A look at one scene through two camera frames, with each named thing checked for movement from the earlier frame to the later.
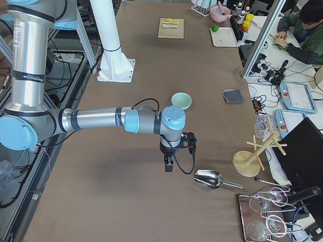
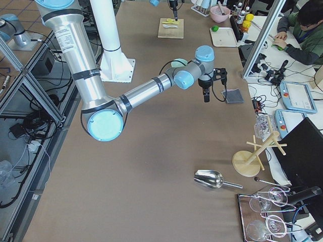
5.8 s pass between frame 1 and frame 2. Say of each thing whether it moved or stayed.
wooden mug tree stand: stayed
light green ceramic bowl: moved
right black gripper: moved
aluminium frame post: stayed
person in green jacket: stayed
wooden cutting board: stayed
